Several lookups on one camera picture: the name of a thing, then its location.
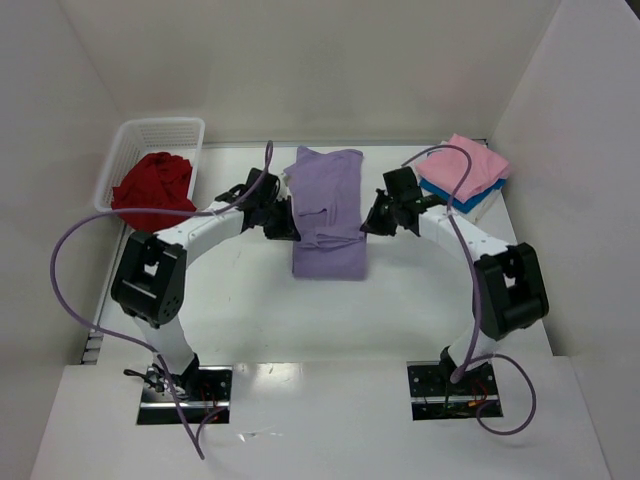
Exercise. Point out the red t shirt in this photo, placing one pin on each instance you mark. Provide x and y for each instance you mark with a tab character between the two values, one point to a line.
159	181

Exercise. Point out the purple t shirt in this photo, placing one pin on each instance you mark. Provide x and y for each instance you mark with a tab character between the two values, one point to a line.
326	195

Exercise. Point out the pink folded t shirt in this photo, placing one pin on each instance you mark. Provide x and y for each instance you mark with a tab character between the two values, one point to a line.
445	168

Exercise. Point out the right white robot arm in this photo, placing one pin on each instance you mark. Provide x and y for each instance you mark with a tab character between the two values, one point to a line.
508	291

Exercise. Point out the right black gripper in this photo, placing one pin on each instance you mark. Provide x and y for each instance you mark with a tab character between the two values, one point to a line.
382	214

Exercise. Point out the white folded t shirt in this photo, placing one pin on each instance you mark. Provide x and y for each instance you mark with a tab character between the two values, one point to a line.
475	207

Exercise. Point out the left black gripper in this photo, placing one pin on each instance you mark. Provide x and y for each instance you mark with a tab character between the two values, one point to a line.
279	220

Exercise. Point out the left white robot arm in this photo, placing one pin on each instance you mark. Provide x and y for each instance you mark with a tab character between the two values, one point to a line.
149	284

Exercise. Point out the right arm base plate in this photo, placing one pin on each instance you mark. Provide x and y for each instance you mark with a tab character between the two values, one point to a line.
434	398

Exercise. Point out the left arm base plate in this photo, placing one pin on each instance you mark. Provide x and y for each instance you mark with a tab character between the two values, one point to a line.
157	407

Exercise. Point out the white plastic basket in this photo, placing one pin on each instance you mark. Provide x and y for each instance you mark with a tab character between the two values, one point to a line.
182	136

